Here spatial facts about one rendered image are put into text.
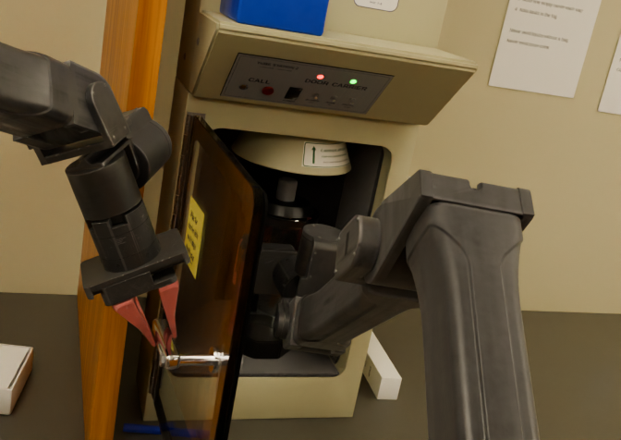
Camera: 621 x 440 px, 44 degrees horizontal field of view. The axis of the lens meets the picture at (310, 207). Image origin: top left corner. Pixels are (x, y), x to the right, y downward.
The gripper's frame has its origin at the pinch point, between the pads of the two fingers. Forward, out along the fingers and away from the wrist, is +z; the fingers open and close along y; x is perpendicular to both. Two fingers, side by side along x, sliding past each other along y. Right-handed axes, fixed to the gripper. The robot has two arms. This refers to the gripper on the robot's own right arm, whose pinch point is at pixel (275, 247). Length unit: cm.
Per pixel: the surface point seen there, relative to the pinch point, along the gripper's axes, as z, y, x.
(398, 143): -8.4, -11.8, -20.0
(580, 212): 34, -81, 2
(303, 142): -5.6, 0.8, -17.9
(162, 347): -35.1, 21.5, -3.7
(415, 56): -19.6, -5.8, -33.2
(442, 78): -18.0, -10.7, -31.0
